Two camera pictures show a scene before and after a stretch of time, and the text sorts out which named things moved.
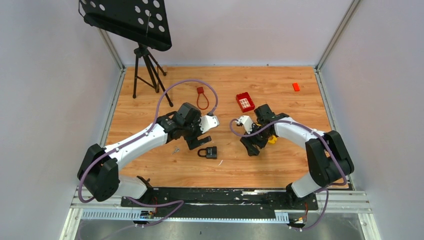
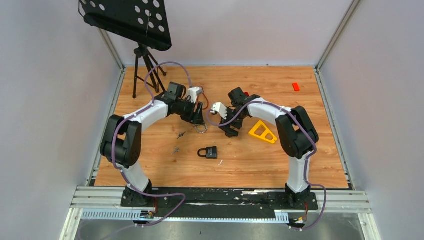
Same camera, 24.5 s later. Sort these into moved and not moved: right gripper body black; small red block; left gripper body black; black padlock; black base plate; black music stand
Moved: right gripper body black; left gripper body black
Not moved: small red block; black padlock; black base plate; black music stand
